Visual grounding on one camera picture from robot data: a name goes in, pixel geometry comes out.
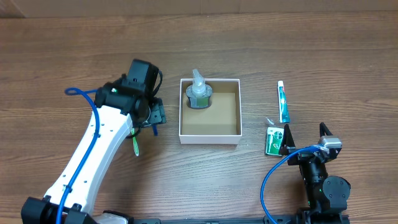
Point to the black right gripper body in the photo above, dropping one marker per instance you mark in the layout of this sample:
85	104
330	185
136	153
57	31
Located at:
306	155

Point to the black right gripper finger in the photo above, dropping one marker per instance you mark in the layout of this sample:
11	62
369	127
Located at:
287	145
324	131

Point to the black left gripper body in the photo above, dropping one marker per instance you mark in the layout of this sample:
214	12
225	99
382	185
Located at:
158	113

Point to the blue disposable razor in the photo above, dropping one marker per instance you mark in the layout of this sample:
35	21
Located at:
155	131

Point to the green toothbrush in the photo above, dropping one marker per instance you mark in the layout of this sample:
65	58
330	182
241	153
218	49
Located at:
134	141

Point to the clear soap pump bottle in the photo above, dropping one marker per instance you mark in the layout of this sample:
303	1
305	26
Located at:
199	93

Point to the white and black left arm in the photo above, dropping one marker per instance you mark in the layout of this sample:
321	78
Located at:
120	110

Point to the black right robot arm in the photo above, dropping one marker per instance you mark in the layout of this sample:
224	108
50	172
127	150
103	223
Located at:
327	194

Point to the green soap packet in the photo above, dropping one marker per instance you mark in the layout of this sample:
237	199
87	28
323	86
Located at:
274	138

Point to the blue toothpaste tube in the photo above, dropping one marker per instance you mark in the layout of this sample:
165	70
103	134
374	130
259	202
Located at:
283	108

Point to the white cardboard box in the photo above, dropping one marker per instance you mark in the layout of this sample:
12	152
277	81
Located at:
221	123

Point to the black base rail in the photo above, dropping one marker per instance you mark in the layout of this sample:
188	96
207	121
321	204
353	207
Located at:
288	219

